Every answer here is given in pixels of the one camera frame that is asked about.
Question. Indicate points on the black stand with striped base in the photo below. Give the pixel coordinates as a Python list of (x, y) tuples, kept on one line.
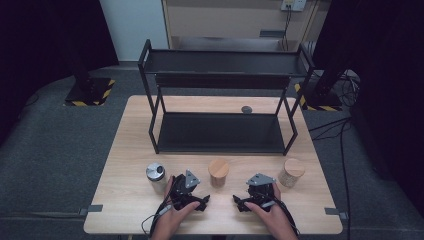
[(321, 98), (89, 91)]

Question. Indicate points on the white wall outlet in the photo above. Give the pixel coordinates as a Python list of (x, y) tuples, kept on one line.
[(293, 4)]

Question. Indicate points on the wooden-lid jar with brown sticks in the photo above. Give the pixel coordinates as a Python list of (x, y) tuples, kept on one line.
[(218, 172)]

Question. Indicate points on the wooden-lid jar with pale grains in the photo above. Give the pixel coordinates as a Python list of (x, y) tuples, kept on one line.
[(291, 172)]

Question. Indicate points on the person's left hand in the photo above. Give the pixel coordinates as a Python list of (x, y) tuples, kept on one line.
[(171, 220)]

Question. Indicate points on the beige cabinet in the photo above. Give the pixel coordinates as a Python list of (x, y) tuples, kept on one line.
[(226, 23)]

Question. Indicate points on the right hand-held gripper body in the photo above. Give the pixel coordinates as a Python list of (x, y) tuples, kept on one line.
[(261, 193)]

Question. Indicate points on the dark curtain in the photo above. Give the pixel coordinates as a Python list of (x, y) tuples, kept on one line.
[(390, 83), (43, 50)]

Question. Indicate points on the black metal shelf rack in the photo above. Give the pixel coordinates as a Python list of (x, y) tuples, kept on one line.
[(220, 131)]

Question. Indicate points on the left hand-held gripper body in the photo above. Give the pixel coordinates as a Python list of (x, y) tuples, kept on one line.
[(182, 193)]

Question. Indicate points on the grey round table grommet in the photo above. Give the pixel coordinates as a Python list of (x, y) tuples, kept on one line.
[(246, 109)]

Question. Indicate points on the grey table edge clamp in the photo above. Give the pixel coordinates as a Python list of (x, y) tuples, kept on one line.
[(90, 209), (336, 212)]

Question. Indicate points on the person's right hand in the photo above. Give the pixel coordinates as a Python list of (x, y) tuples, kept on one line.
[(273, 220)]

